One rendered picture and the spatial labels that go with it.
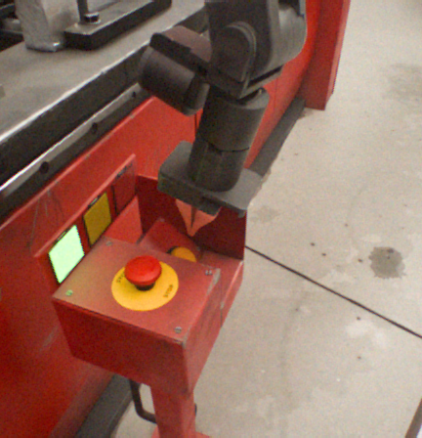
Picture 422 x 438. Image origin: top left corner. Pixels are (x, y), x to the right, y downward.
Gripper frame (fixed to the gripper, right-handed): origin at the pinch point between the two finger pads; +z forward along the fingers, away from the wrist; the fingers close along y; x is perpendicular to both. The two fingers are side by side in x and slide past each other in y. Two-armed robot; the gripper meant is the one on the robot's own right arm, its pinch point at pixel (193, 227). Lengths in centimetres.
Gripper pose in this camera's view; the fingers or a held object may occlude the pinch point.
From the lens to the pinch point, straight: 54.9
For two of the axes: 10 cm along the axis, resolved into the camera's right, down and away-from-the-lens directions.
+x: -3.6, 6.3, -6.9
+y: -9.0, -4.3, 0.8
